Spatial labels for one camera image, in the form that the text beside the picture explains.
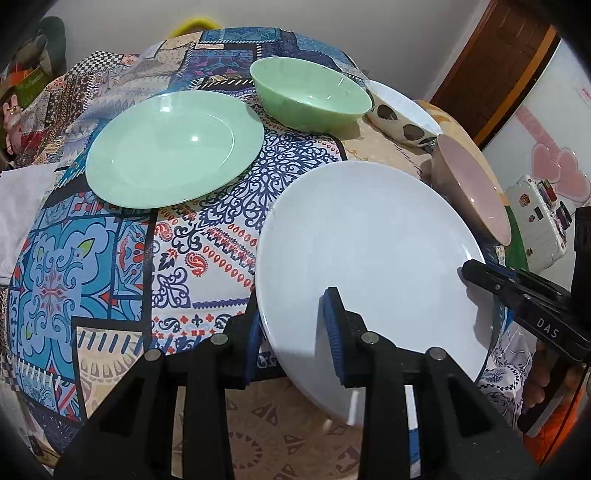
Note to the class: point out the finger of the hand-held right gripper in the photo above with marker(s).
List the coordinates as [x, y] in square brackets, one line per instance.
[498, 279]

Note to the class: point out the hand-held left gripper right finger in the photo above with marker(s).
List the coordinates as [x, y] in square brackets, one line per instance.
[332, 332]

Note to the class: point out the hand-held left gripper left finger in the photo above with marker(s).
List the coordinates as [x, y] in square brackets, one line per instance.
[253, 346]

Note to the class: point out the white plate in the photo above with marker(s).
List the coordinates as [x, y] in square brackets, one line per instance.
[369, 240]

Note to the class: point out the white spotted bowl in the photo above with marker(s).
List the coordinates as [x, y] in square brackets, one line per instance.
[397, 121]

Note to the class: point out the green plate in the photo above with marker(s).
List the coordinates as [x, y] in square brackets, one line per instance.
[171, 147]

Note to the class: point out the green bowl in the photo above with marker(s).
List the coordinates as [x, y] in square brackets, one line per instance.
[314, 97]

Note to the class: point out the person's right hand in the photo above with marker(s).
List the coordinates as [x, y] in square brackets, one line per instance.
[535, 378]

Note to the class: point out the white suitcase with stickers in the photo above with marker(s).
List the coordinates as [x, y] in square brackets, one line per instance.
[535, 217]

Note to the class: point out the orange garment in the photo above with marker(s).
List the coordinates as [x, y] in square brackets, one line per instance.
[565, 429]

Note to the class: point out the pink bowl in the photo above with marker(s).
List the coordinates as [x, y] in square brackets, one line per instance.
[466, 184]

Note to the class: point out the patchwork blanket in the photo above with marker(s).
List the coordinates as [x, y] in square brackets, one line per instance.
[92, 258]

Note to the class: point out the brown wooden door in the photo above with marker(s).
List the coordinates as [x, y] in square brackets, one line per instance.
[498, 69]

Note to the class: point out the white cloth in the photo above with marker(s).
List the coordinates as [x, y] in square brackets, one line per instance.
[23, 207]

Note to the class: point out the yellow foam hoop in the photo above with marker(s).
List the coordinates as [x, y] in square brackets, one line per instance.
[196, 23]

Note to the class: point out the pink bunny toy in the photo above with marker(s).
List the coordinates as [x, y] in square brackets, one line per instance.
[11, 115]

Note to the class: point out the green cardboard box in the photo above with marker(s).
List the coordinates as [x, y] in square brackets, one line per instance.
[34, 83]

